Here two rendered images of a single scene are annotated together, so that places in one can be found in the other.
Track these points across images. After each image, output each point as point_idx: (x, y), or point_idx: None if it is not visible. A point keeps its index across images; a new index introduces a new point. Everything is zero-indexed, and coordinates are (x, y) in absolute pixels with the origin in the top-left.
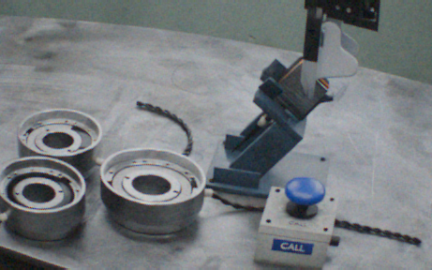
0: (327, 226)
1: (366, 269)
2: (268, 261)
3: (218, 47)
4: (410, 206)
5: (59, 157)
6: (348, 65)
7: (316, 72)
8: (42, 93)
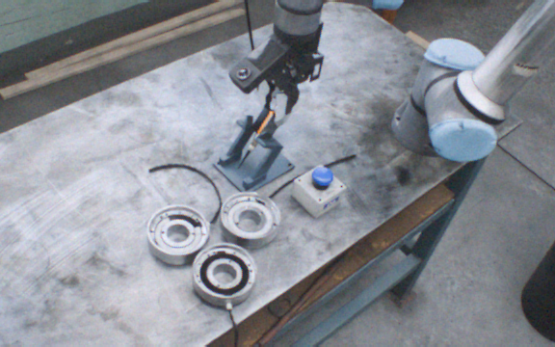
0: (339, 184)
1: (355, 188)
2: (321, 214)
3: (117, 97)
4: (324, 137)
5: (204, 243)
6: (301, 101)
7: (289, 116)
8: (91, 205)
